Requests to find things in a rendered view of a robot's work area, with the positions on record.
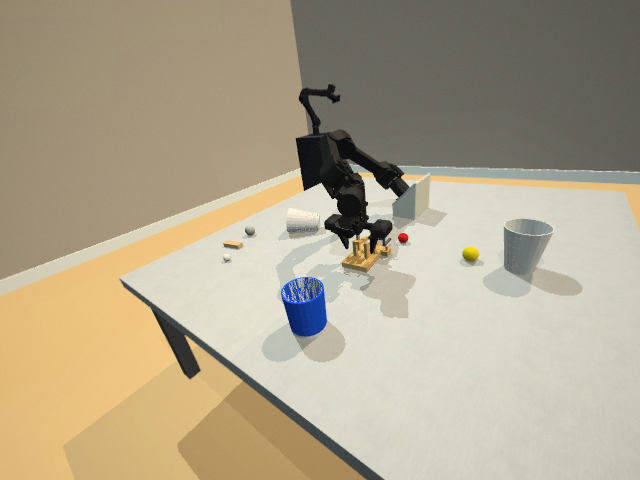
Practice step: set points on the tan flat bar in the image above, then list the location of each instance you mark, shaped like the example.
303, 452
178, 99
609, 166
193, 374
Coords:
233, 244

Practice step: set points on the blue cup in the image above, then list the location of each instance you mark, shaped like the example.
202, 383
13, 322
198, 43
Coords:
304, 302

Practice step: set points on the yellow ball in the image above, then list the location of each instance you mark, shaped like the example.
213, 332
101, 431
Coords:
470, 254

